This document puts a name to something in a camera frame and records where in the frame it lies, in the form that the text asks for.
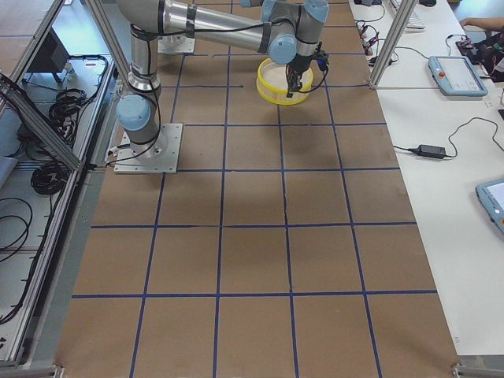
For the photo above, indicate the black power adapter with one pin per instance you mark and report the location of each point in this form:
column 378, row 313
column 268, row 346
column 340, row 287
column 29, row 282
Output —
column 429, row 151

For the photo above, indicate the yellow steamer layer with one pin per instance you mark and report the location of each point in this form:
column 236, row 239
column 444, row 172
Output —
column 271, row 84

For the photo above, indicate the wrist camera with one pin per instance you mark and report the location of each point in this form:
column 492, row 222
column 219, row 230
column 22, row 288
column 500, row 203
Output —
column 321, row 57

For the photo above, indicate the blue teach pendant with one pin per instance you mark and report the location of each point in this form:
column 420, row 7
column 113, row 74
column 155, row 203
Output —
column 490, row 196
column 455, row 76

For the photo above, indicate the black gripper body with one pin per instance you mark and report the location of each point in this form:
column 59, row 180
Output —
column 300, row 63

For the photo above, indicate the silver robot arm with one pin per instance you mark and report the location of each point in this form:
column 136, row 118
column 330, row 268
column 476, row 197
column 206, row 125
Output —
column 288, row 33

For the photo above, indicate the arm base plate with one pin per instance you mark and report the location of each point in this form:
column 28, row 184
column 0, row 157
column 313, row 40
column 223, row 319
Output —
column 162, row 157
column 175, row 44

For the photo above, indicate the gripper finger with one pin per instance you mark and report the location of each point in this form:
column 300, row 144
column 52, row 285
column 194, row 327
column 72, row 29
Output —
column 294, row 82

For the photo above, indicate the aluminium frame post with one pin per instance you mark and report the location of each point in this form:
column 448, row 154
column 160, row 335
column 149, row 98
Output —
column 395, row 31

